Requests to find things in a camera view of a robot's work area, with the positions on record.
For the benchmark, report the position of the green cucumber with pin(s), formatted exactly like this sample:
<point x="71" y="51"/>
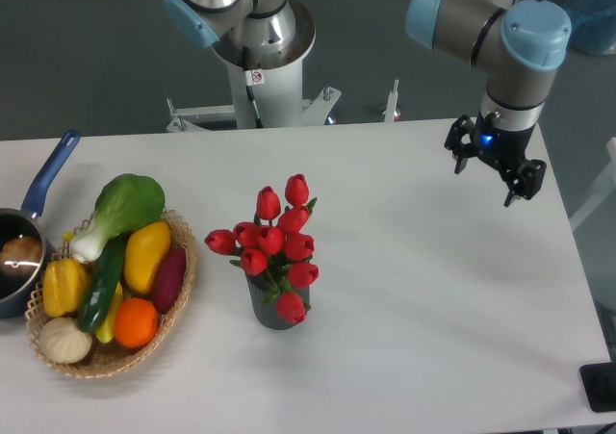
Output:
<point x="104" y="279"/>

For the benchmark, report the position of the red tulip bouquet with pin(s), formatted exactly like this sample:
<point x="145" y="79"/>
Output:
<point x="273" y="244"/>

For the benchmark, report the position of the woven wicker basket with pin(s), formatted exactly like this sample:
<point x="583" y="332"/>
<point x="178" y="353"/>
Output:
<point x="109" y="359"/>

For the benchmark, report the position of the brown bread in pan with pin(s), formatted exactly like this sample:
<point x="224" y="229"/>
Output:
<point x="21" y="256"/>

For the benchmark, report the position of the blue handled saucepan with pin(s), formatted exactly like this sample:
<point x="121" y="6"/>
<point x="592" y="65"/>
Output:
<point x="15" y="291"/>

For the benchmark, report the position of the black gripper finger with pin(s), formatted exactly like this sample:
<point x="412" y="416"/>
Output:
<point x="459" y="142"/>
<point x="525" y="181"/>

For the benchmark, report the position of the white frame at right edge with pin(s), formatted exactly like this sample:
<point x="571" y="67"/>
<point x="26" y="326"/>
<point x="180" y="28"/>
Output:
<point x="599" y="190"/>

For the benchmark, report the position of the yellow mango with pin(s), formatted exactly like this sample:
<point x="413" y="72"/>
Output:
<point x="145" y="250"/>

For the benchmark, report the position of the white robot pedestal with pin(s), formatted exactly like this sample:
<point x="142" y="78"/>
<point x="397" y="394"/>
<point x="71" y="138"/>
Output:
<point x="264" y="63"/>

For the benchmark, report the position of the white steamed bun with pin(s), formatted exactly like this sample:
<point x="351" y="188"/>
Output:
<point x="62" y="342"/>

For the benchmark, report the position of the yellow banana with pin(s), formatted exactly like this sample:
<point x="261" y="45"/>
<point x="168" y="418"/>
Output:
<point x="105" y="332"/>

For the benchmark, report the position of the black device at table edge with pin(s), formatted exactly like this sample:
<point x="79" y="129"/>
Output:
<point x="599" y="385"/>

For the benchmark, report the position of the yellow bell pepper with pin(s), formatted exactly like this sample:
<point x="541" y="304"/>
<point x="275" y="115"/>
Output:
<point x="64" y="286"/>

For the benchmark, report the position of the green bok choy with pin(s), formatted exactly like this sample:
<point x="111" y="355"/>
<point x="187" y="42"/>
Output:
<point x="127" y="203"/>

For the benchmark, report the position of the purple sweet potato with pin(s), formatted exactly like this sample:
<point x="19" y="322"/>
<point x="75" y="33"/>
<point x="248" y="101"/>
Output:
<point x="169" y="279"/>

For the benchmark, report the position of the orange fruit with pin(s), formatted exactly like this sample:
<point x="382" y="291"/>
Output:
<point x="136" y="322"/>

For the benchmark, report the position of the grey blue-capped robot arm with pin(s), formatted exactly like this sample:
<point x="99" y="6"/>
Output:
<point x="519" y="44"/>

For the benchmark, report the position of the dark grey ribbed vase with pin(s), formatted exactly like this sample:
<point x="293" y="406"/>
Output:
<point x="278" y="307"/>

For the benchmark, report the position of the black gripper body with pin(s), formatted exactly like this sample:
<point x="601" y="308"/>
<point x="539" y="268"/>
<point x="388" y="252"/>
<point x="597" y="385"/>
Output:
<point x="504" y="151"/>

